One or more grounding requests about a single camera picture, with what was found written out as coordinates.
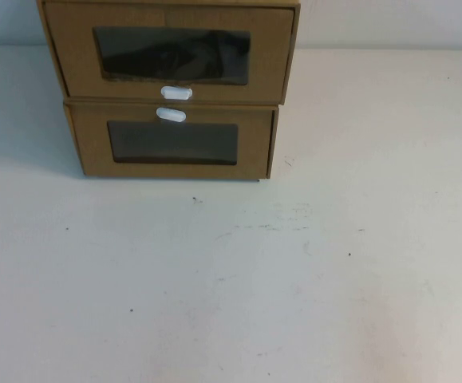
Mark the brown cardboard lower drawer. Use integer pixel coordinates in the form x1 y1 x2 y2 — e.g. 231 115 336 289
63 97 280 184

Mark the white plastic drawer handle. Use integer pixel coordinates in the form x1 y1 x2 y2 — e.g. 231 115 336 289
156 106 187 123
160 85 195 100

